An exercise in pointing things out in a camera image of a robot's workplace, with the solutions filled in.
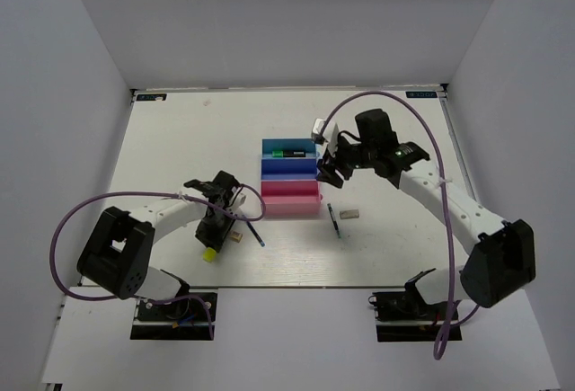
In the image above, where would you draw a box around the blue ink pen refill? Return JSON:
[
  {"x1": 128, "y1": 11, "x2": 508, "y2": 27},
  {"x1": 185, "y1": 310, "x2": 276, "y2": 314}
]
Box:
[{"x1": 243, "y1": 215, "x2": 265, "y2": 247}]

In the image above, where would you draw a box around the light blue drawer container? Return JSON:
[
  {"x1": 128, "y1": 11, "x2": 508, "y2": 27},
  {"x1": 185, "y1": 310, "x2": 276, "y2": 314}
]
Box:
[{"x1": 261, "y1": 138, "x2": 318, "y2": 159}]

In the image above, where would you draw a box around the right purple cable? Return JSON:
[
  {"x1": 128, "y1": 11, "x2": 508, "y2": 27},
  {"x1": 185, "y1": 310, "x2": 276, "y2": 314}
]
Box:
[{"x1": 321, "y1": 90, "x2": 480, "y2": 361}]

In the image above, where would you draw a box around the left blue corner label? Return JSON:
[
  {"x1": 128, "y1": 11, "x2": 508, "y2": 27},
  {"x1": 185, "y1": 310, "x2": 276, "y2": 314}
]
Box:
[{"x1": 136, "y1": 93, "x2": 167, "y2": 102}]

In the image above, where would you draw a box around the blue corner label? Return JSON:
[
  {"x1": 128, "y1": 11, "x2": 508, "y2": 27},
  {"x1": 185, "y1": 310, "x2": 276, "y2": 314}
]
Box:
[
  {"x1": 405, "y1": 91, "x2": 438, "y2": 99},
  {"x1": 136, "y1": 93, "x2": 167, "y2": 102}
]

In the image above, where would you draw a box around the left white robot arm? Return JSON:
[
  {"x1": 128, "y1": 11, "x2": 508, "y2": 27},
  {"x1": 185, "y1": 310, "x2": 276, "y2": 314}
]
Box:
[{"x1": 77, "y1": 171, "x2": 244, "y2": 318}]

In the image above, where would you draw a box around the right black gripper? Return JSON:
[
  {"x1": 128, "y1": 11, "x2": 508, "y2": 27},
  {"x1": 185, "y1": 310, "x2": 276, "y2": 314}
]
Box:
[{"x1": 315, "y1": 134, "x2": 376, "y2": 189}]

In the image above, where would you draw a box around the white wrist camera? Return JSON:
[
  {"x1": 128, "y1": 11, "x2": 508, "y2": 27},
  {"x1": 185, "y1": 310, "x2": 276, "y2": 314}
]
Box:
[
  {"x1": 227, "y1": 188, "x2": 246, "y2": 215},
  {"x1": 311, "y1": 119, "x2": 340, "y2": 156}
]

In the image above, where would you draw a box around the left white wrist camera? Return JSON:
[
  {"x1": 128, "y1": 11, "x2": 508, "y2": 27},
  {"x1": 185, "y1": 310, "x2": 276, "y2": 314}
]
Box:
[{"x1": 227, "y1": 188, "x2": 246, "y2": 215}]

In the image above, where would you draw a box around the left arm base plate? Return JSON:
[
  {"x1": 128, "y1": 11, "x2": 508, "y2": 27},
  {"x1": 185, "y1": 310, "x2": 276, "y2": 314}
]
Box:
[{"x1": 130, "y1": 291, "x2": 218, "y2": 342}]

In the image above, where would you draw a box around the green ink pen refill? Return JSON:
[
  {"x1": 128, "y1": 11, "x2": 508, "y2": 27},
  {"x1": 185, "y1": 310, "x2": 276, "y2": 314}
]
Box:
[{"x1": 327, "y1": 203, "x2": 341, "y2": 239}]

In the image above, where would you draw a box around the dark blue drawer container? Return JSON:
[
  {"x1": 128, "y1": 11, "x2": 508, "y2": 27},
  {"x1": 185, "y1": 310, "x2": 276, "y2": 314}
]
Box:
[{"x1": 261, "y1": 157, "x2": 317, "y2": 181}]

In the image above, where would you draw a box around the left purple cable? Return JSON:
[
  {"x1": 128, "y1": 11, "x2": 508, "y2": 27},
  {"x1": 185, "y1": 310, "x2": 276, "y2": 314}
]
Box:
[{"x1": 49, "y1": 182, "x2": 267, "y2": 338}]

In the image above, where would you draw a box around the right blue corner label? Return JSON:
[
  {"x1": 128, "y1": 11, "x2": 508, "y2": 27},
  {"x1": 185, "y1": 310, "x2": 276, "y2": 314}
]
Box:
[{"x1": 405, "y1": 91, "x2": 438, "y2": 99}]

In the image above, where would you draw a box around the small tan eraser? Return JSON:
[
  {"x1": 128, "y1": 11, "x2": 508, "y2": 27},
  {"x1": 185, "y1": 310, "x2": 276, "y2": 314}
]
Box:
[{"x1": 228, "y1": 231, "x2": 243, "y2": 243}]

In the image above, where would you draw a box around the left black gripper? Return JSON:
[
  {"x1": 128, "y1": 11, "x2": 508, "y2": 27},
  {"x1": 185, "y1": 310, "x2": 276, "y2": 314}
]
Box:
[{"x1": 195, "y1": 206, "x2": 238, "y2": 250}]

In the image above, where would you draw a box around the white eraser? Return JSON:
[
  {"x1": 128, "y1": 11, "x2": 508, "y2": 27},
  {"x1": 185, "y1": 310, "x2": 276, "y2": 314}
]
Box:
[{"x1": 340, "y1": 209, "x2": 360, "y2": 220}]

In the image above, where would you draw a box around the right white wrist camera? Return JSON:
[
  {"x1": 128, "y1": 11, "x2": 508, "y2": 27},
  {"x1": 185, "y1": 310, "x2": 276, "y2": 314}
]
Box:
[{"x1": 311, "y1": 119, "x2": 340, "y2": 156}]

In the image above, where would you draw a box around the yellow cap black highlighter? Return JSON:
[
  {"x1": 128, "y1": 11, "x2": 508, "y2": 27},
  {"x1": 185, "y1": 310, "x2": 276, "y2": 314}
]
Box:
[{"x1": 202, "y1": 247, "x2": 218, "y2": 263}]

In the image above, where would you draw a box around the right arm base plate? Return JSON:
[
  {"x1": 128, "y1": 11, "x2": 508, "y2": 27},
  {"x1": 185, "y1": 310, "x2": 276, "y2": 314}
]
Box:
[{"x1": 367, "y1": 291, "x2": 447, "y2": 343}]

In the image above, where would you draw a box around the pink drawer container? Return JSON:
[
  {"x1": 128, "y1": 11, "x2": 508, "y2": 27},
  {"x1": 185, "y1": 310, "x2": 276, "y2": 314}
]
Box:
[{"x1": 261, "y1": 180, "x2": 323, "y2": 218}]

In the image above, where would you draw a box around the purple cable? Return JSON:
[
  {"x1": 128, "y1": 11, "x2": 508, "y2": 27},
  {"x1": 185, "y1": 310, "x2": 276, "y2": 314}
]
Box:
[
  {"x1": 321, "y1": 90, "x2": 480, "y2": 361},
  {"x1": 49, "y1": 182, "x2": 267, "y2": 338}
]

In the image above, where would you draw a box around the green cap black highlighter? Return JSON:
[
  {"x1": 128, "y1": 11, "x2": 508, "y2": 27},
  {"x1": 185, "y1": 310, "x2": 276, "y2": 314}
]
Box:
[{"x1": 271, "y1": 150, "x2": 306, "y2": 158}]

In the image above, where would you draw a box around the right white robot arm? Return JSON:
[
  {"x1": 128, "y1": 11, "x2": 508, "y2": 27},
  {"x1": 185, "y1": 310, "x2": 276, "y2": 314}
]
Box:
[{"x1": 312, "y1": 109, "x2": 535, "y2": 318}]

